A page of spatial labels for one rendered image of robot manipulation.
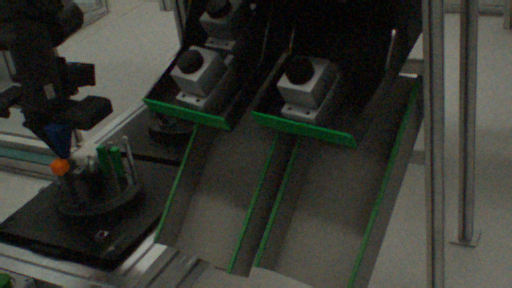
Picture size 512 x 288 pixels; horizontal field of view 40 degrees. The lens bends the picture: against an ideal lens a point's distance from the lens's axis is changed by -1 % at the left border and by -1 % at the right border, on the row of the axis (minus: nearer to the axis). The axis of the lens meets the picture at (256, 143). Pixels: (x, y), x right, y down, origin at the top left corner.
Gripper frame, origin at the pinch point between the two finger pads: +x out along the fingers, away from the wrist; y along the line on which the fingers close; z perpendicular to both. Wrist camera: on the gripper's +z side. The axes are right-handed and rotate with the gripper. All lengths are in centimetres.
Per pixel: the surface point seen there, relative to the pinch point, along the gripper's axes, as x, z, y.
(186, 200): 6.2, -0.9, -21.3
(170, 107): -10.3, -4.2, -24.7
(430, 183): 3, 7, -52
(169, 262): 17.4, -2.0, -16.5
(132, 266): 14.8, -6.9, -14.1
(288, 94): -13.6, -4.0, -40.5
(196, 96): -11.9, -3.8, -28.5
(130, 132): 13.9, 24.0, 8.5
